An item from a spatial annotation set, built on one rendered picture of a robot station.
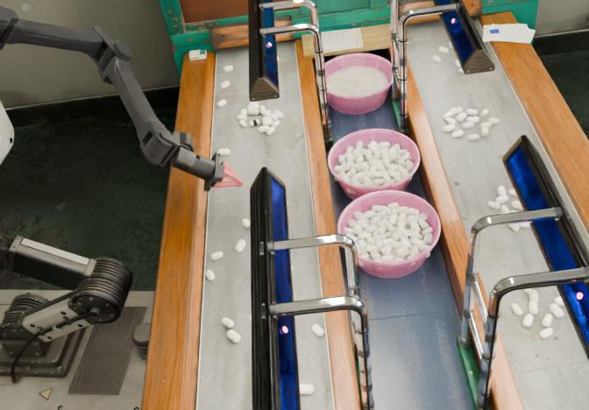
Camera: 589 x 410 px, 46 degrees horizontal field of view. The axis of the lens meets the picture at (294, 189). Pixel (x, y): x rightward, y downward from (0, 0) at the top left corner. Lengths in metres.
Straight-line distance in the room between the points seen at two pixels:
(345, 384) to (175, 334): 0.42
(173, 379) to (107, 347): 0.52
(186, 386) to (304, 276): 0.41
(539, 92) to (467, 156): 0.36
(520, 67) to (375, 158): 0.62
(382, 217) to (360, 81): 0.67
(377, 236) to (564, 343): 0.53
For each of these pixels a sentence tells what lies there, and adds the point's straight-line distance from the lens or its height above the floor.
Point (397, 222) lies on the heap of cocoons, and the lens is 1.88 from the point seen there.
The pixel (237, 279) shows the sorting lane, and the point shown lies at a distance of 1.78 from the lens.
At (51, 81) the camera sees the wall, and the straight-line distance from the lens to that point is 3.80.
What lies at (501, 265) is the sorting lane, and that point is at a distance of 1.78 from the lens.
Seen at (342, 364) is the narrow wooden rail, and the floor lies 0.76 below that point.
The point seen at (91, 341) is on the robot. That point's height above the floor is 0.48.
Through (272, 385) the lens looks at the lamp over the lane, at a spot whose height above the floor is 1.11.
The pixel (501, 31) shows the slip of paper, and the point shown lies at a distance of 2.60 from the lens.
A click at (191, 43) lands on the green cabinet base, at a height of 0.80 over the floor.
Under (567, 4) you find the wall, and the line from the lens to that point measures 3.83.
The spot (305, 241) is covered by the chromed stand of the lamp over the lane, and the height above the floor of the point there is 1.12.
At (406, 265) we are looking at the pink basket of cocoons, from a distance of 1.76.
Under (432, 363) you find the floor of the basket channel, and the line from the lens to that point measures 1.67.
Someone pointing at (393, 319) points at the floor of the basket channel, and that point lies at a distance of 1.74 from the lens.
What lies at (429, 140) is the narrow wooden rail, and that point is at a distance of 2.08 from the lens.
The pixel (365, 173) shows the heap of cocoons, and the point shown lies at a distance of 2.01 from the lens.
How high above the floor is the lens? 2.07
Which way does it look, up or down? 42 degrees down
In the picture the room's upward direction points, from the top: 9 degrees counter-clockwise
